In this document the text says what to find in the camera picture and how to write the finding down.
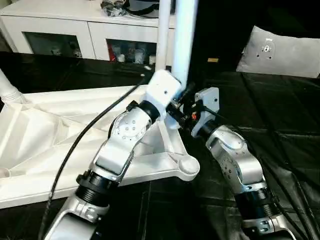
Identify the white plastic table top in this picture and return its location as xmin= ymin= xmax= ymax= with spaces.
xmin=0 ymin=85 xmax=201 ymax=209

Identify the grey pillow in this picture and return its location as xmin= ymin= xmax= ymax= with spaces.
xmin=236 ymin=25 xmax=320 ymax=79

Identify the black work mat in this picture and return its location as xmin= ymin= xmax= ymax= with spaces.
xmin=0 ymin=52 xmax=320 ymax=240

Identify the white plastic table leg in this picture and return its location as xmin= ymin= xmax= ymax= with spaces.
xmin=155 ymin=0 xmax=174 ymax=73
xmin=170 ymin=0 xmax=200 ymax=96
xmin=0 ymin=69 xmax=25 ymax=106

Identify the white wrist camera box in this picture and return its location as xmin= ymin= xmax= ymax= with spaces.
xmin=143 ymin=69 xmax=183 ymax=121
xmin=193 ymin=87 xmax=221 ymax=137

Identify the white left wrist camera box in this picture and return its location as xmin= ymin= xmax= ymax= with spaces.
xmin=143 ymin=69 xmax=183 ymax=121

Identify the grey black bag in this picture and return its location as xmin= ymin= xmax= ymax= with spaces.
xmin=100 ymin=0 xmax=173 ymax=19

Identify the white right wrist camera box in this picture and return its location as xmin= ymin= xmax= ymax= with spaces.
xmin=193 ymin=87 xmax=221 ymax=137

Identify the white cabinet with glass doors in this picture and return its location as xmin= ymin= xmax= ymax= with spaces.
xmin=0 ymin=0 xmax=177 ymax=65

